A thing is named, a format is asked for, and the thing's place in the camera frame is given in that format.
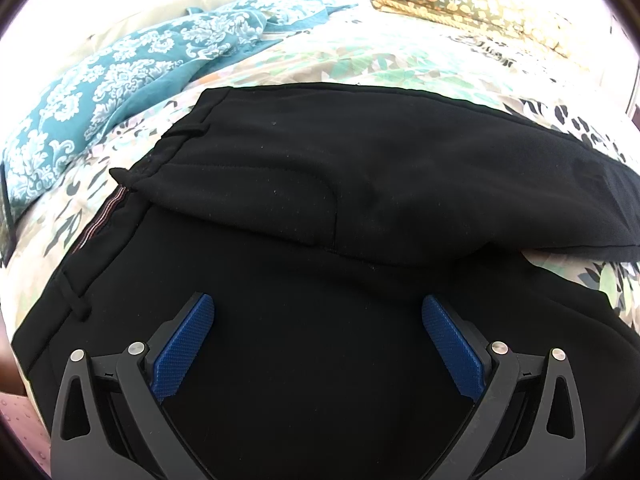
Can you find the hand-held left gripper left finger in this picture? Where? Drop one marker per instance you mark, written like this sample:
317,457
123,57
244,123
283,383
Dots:
185,345

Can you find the teal patterned pillow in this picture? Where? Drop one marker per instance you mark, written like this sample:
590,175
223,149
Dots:
125,70

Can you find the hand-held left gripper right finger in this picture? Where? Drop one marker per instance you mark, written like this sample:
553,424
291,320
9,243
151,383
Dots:
450,350

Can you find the pink dotted cloth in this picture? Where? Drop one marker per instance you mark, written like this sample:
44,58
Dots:
20,420

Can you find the black pants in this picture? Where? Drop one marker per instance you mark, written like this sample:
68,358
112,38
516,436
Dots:
300,185

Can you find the floral bed sheet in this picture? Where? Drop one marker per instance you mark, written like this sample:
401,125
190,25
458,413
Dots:
400,60

